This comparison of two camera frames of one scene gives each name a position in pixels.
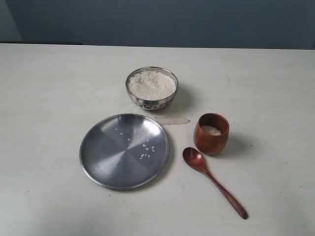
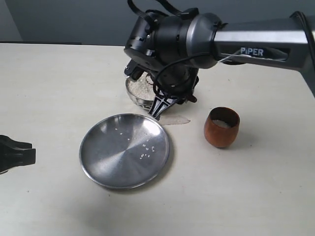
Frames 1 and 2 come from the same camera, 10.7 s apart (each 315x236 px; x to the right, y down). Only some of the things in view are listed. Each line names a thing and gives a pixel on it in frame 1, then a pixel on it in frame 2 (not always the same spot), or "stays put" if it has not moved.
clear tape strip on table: x=171 y=120 stays put
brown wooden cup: x=210 y=133 -> x=221 y=126
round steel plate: x=124 y=151 stays put
